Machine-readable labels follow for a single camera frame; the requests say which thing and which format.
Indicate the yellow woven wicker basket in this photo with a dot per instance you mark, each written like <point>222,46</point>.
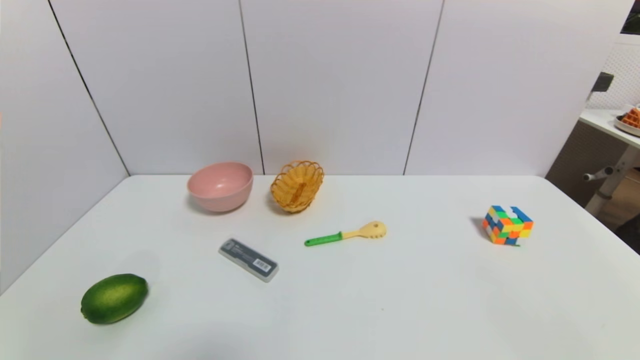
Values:
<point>296,187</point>

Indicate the colourful puzzle cube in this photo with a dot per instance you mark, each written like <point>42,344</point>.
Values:
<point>507,226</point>

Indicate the brown perforated panel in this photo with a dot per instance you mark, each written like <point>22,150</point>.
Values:
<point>575,160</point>

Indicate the white side table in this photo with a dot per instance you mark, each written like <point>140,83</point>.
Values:
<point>600,120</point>

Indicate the white pegboard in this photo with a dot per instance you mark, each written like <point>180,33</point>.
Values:
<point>620,75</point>

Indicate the pink plastic bowl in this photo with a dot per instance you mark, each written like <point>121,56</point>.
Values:
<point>220,187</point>

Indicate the black box on pole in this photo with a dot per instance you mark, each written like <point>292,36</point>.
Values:
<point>602,81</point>

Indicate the green oval fruit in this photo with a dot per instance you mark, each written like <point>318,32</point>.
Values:
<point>114,298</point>

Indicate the plate with rim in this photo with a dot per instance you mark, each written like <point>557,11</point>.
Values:
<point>625,127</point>

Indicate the grey case with barcode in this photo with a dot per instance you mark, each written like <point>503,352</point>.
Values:
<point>248,259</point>

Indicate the orange waffle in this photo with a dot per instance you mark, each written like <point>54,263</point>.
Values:
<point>632,118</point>

